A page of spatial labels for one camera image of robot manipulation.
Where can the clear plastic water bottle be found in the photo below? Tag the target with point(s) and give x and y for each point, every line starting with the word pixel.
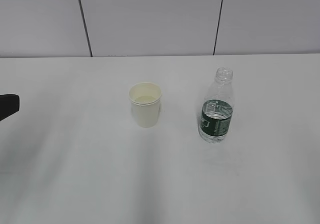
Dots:
pixel 217 108

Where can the white paper cup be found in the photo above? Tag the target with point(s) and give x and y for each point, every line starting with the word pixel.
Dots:
pixel 145 103

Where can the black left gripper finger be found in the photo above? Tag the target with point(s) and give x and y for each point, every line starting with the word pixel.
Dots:
pixel 9 104

